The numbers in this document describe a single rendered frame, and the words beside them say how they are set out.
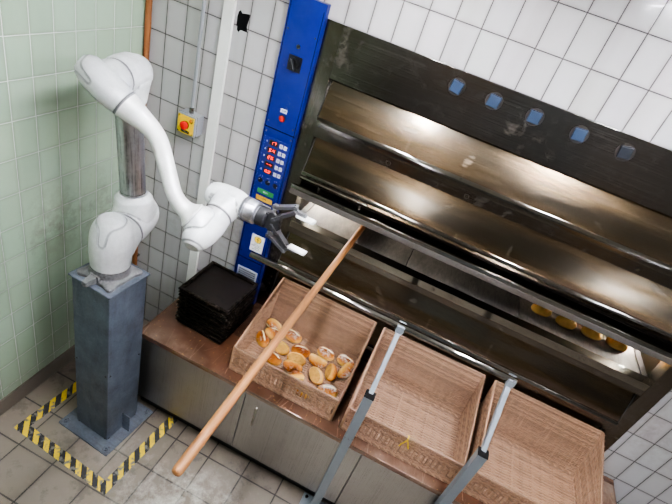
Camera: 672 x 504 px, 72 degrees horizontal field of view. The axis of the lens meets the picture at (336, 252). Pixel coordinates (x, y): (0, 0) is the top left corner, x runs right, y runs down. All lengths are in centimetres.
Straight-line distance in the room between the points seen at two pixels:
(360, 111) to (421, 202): 47
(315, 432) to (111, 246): 120
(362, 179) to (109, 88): 105
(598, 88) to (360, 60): 87
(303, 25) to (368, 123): 46
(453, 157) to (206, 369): 147
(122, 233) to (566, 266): 179
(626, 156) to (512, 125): 41
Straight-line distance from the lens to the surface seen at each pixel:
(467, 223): 210
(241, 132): 231
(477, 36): 192
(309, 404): 227
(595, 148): 200
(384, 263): 226
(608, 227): 210
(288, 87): 212
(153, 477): 271
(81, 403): 275
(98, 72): 176
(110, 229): 195
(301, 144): 218
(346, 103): 207
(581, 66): 193
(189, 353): 240
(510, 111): 195
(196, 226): 164
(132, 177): 204
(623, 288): 225
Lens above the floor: 238
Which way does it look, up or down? 33 degrees down
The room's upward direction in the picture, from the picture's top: 19 degrees clockwise
